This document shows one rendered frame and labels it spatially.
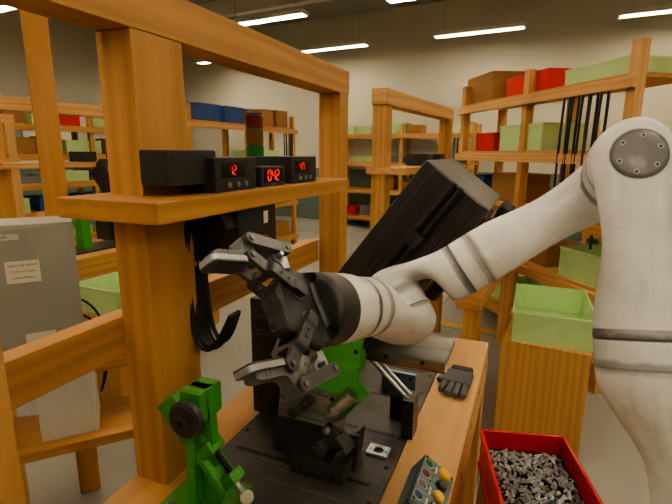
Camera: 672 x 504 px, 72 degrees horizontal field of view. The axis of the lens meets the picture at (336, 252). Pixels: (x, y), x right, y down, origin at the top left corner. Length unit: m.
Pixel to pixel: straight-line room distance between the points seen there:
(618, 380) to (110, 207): 0.81
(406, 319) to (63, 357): 0.70
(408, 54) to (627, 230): 10.21
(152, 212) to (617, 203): 0.69
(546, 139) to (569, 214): 3.51
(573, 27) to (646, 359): 9.68
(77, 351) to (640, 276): 0.94
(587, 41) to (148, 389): 9.60
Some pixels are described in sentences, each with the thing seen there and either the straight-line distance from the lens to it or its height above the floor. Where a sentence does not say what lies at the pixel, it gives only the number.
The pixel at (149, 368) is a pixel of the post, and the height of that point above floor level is 1.17.
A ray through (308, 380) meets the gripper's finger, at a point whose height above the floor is 1.45.
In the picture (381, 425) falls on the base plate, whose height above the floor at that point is 0.90.
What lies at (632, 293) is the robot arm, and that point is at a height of 1.49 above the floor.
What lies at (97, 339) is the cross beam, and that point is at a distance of 1.08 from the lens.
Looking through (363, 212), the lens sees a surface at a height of 0.32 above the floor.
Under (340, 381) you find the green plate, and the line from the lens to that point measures 1.13.
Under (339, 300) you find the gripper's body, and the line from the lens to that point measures 0.43.
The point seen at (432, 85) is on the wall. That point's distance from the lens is 10.43.
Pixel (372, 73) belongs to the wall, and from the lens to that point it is 10.95.
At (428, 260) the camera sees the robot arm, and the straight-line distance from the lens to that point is 0.60.
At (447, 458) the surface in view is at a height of 0.90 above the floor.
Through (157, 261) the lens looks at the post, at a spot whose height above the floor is 1.40.
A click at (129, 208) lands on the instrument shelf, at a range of 0.89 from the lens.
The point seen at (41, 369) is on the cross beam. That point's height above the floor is 1.24.
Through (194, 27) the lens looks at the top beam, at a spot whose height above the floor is 1.89.
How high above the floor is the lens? 1.63
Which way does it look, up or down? 12 degrees down
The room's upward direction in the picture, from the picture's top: straight up
